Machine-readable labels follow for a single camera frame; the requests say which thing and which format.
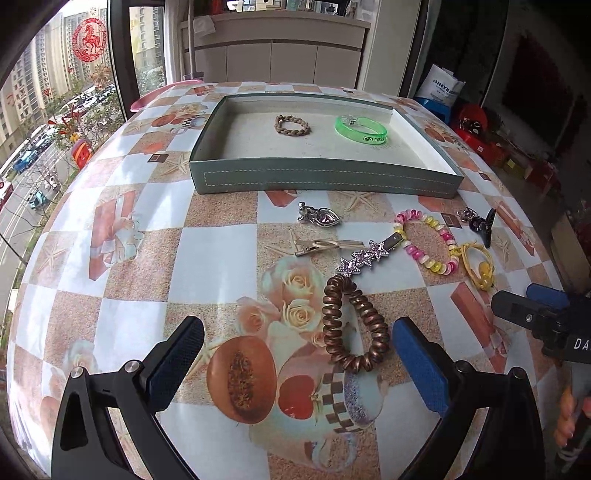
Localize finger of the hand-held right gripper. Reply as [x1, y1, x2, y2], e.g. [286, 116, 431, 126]
[525, 283, 572, 311]
[491, 290, 561, 335]

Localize yellow duck hair tie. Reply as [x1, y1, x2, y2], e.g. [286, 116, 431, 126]
[455, 242, 497, 291]

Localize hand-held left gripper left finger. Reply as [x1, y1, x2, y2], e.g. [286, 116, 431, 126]
[51, 316, 206, 480]

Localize row of colourful small boxes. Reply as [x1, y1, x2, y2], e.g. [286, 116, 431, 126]
[499, 138, 561, 195]

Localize blue plastic stool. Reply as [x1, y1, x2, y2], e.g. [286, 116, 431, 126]
[413, 96, 452, 124]

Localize black claw hair clip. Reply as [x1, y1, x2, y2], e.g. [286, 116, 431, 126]
[468, 208, 497, 245]

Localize rhinestone star hair clip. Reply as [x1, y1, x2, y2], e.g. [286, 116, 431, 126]
[338, 233, 402, 274]

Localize gold alligator hair clip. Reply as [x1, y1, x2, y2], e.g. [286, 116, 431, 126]
[290, 237, 356, 257]

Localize translucent green bracelet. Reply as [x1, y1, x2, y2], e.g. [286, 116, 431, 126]
[335, 114, 389, 147]

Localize grey-green tray box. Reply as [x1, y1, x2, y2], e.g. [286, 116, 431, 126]
[188, 95, 464, 199]

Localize pink plate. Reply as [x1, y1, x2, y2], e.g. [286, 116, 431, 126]
[130, 79, 204, 112]

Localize person's right hand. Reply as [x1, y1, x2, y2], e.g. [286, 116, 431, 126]
[554, 385, 591, 450]

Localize silver heart charm keychain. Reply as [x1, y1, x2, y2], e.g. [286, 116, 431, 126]
[297, 200, 342, 229]

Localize braided brown bracelet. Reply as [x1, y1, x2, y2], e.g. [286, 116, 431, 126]
[274, 114, 311, 137]

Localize pink yellow spiral hair tie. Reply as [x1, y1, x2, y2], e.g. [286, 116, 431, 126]
[393, 209, 460, 275]

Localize white paper bag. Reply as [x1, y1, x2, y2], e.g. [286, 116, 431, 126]
[418, 64, 466, 104]

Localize copper spiral hair tie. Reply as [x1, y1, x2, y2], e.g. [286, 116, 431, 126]
[323, 274, 392, 372]

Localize red horse window decal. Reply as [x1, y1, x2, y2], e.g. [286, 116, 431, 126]
[71, 18, 108, 63]

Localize red plastic chair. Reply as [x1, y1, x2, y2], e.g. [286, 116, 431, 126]
[455, 104, 502, 162]

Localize checkered printed tablecloth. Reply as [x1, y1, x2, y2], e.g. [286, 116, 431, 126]
[7, 82, 571, 480]

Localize white cabinet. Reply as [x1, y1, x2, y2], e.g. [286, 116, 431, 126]
[185, 11, 372, 88]

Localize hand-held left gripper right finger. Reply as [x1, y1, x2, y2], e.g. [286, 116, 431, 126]
[392, 316, 546, 480]

